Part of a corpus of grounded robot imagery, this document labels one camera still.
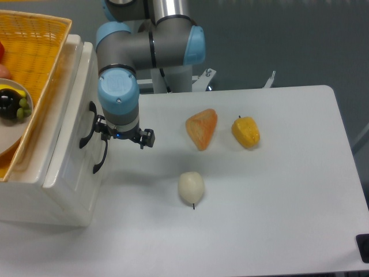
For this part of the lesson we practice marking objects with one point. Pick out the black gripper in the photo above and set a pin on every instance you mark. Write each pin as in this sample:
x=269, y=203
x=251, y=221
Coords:
x=144, y=138

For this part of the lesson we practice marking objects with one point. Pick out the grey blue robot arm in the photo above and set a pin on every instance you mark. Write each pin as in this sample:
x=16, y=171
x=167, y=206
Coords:
x=140, y=35

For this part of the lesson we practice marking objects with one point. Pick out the white drawer cabinet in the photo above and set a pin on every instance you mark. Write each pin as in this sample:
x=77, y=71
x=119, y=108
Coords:
x=22, y=196

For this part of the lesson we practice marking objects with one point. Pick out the orange toy bread slice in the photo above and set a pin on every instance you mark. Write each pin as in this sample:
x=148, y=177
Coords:
x=200, y=128

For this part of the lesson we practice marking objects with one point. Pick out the white toy pear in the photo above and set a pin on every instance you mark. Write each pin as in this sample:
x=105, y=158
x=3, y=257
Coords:
x=191, y=187

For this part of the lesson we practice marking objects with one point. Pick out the white plate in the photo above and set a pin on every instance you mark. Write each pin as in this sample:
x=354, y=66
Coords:
x=12, y=131

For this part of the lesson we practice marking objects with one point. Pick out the dark purple toy mangosteen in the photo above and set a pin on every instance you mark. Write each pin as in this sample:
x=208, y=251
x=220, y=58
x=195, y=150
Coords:
x=13, y=106

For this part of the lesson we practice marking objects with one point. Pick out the yellow toy bell pepper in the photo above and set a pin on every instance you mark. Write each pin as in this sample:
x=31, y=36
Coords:
x=246, y=131

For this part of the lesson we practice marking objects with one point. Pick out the yellow woven basket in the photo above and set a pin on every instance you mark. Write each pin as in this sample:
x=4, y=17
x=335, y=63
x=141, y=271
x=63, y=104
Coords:
x=33, y=45

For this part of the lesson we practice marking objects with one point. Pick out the yellow toy banana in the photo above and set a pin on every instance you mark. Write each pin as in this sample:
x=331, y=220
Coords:
x=22, y=93

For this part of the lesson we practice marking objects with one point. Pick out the pink toy fruit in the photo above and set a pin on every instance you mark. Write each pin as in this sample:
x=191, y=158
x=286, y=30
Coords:
x=5, y=72

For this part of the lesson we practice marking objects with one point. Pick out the red toy fruit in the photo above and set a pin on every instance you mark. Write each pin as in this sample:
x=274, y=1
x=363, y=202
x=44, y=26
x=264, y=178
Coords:
x=2, y=51

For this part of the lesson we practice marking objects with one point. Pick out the black corner object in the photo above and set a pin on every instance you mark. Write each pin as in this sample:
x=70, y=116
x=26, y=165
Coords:
x=363, y=246

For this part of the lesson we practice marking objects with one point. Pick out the white metal bracket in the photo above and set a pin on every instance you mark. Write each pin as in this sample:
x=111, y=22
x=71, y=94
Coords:
x=270, y=80

